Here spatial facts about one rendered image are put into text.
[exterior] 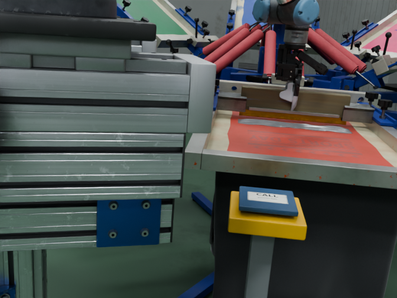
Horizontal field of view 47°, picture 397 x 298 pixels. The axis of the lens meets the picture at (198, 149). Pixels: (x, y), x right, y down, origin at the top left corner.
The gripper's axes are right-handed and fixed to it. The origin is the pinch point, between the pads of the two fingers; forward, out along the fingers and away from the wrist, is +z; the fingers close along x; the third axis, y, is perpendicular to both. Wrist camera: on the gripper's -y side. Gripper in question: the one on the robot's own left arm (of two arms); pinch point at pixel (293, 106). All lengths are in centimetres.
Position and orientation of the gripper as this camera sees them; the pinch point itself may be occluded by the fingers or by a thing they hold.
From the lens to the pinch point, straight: 158.0
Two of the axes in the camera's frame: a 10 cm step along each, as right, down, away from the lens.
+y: -9.9, -0.9, 0.7
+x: -0.9, 2.6, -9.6
